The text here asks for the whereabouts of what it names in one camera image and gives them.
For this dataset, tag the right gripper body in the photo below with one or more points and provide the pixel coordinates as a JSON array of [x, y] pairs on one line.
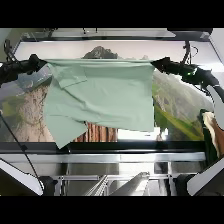
[[164, 65]]

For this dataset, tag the pale green T-shirt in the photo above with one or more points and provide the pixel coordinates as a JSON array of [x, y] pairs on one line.
[[110, 96]]

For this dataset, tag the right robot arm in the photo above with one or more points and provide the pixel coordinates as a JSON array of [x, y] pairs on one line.
[[200, 76]]

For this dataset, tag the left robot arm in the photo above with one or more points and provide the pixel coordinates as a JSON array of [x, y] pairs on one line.
[[13, 70]]

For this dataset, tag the beige garment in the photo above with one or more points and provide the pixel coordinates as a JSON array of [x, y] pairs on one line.
[[215, 130]]

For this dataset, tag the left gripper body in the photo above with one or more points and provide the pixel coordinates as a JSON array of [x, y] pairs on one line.
[[35, 63]]

